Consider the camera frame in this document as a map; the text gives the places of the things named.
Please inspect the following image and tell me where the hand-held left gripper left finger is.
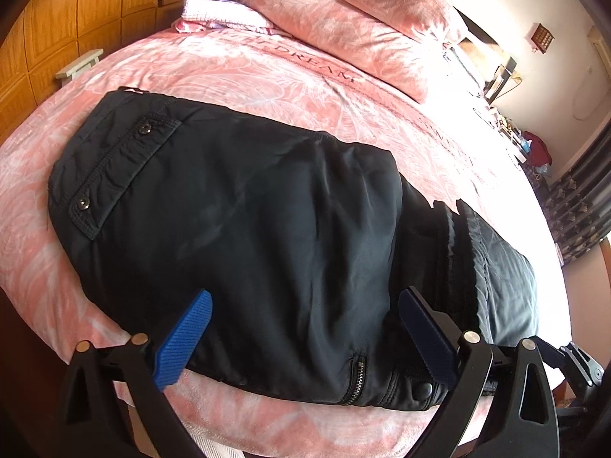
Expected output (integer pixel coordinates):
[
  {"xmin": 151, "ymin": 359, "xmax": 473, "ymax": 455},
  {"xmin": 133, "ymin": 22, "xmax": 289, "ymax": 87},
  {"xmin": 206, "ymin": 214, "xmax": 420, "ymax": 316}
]
[{"xmin": 60, "ymin": 290, "xmax": 213, "ymax": 458}]

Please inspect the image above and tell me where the bed with pink sheet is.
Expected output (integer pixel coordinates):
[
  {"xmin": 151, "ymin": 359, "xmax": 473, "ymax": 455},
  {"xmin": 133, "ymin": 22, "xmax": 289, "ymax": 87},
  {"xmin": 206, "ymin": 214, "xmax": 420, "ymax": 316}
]
[{"xmin": 0, "ymin": 19, "xmax": 574, "ymax": 458}]

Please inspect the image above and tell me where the dark patterned curtain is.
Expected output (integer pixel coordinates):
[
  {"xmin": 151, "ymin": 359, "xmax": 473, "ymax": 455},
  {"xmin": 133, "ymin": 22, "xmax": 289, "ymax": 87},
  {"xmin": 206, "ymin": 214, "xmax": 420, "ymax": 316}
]
[{"xmin": 539, "ymin": 145, "xmax": 611, "ymax": 265}]

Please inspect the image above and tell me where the white stool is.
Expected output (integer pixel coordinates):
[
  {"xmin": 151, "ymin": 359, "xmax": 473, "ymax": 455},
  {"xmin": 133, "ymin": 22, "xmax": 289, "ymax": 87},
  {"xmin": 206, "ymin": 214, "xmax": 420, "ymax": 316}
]
[{"xmin": 55, "ymin": 49, "xmax": 103, "ymax": 79}]

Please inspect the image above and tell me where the brown wall ornament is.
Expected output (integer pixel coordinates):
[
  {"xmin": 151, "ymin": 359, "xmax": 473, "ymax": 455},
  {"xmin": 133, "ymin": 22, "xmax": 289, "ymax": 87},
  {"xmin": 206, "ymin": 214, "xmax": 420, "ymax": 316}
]
[{"xmin": 532, "ymin": 24, "xmax": 555, "ymax": 52}]

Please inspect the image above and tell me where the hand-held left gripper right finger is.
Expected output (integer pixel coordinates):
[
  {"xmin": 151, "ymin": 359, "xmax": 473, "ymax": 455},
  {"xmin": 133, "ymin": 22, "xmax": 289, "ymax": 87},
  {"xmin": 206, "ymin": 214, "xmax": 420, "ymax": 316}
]
[{"xmin": 398, "ymin": 286, "xmax": 559, "ymax": 458}]

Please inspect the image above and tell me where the pink pillow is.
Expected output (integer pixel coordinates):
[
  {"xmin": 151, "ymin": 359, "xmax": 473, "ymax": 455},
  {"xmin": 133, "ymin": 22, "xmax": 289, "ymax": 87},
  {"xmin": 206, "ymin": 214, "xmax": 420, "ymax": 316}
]
[
  {"xmin": 236, "ymin": 0, "xmax": 430, "ymax": 103},
  {"xmin": 329, "ymin": 0, "xmax": 469, "ymax": 48}
]

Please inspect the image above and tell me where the cluttered nightstand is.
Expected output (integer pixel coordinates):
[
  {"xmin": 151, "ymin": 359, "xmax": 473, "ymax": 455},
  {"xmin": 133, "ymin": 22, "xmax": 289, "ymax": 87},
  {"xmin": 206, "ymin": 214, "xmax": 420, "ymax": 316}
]
[{"xmin": 496, "ymin": 119, "xmax": 530, "ymax": 168}]

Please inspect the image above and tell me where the rear pink pillow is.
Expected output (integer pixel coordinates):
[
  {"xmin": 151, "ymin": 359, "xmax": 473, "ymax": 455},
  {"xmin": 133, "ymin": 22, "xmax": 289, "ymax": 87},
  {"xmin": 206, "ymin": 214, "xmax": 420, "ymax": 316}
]
[{"xmin": 329, "ymin": 0, "xmax": 469, "ymax": 48}]

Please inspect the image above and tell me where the wooden wardrobe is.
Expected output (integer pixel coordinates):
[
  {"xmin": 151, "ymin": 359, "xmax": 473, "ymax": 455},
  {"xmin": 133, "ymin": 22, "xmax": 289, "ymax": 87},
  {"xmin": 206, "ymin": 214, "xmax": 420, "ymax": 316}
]
[{"xmin": 0, "ymin": 0, "xmax": 192, "ymax": 139}]

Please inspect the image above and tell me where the black jacket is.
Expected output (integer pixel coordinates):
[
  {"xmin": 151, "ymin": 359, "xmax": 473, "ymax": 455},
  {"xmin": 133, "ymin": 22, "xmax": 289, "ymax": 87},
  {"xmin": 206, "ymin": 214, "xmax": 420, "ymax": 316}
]
[{"xmin": 48, "ymin": 88, "xmax": 540, "ymax": 408}]

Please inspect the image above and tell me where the grey pillow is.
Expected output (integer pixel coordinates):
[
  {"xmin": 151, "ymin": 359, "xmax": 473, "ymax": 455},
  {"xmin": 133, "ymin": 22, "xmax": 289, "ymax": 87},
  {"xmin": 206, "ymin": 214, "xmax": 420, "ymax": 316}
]
[{"xmin": 446, "ymin": 40, "xmax": 485, "ymax": 91}]

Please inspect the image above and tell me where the dark wooden headboard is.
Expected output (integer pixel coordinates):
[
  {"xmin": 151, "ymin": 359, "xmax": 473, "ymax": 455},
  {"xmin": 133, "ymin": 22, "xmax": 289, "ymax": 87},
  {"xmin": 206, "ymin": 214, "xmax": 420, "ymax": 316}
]
[{"xmin": 453, "ymin": 7, "xmax": 519, "ymax": 101}]

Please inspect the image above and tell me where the white knitted cloth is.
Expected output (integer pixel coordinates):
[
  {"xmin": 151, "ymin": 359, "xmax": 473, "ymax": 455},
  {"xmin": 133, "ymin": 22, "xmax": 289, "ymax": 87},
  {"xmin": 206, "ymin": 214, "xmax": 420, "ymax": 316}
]
[{"xmin": 184, "ymin": 0, "xmax": 273, "ymax": 29}]

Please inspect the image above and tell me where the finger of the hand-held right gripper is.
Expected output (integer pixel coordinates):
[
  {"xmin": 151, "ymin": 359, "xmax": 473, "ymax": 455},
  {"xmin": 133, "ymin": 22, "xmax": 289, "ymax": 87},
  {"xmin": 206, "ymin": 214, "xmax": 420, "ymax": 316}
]
[{"xmin": 558, "ymin": 342, "xmax": 605, "ymax": 388}]

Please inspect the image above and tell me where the red bag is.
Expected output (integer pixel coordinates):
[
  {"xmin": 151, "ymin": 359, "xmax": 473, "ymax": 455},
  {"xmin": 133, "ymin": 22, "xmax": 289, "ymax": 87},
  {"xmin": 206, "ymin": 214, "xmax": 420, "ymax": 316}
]
[{"xmin": 522, "ymin": 131, "xmax": 552, "ymax": 163}]

